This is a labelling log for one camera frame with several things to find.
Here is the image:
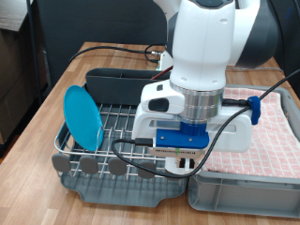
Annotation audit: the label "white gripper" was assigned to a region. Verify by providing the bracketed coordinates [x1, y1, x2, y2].
[130, 79, 253, 169]

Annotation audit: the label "brown wooden spoon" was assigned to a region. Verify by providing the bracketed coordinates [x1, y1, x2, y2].
[151, 65, 174, 81]

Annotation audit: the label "blue plastic plate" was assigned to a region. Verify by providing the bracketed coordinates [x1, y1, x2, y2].
[63, 84, 104, 153]

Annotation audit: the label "pink checkered dish cloth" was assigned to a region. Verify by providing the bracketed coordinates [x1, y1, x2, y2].
[200, 87, 300, 180]

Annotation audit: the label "grey plastic crate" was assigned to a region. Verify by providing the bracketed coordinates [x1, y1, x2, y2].
[187, 83, 300, 219]

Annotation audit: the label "grey plastic drain tray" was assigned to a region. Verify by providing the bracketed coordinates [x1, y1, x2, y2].
[55, 83, 190, 208]

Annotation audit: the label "dark grey utensil holder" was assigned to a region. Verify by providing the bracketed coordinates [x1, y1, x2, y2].
[84, 67, 173, 107]

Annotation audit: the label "brown cardboard boxes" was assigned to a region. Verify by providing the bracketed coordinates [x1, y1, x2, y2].
[0, 0, 49, 148]

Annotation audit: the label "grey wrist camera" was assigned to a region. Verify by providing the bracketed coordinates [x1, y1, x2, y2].
[147, 146, 206, 158]

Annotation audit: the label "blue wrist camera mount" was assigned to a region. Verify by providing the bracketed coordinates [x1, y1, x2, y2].
[155, 121, 210, 150]

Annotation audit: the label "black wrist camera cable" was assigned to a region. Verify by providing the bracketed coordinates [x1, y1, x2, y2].
[111, 68, 300, 180]

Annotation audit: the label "blue cable clip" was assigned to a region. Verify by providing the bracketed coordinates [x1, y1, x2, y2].
[247, 95, 263, 127]

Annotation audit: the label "steel wire dish rack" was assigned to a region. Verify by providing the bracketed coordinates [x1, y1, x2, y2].
[51, 82, 190, 183]

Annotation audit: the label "thin grey table cable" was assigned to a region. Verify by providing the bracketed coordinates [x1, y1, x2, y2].
[226, 65, 285, 73]

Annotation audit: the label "thick black table cable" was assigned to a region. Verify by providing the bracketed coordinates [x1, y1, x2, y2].
[68, 43, 167, 66]

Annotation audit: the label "black metal post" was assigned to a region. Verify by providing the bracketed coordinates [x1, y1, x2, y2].
[25, 0, 43, 106]

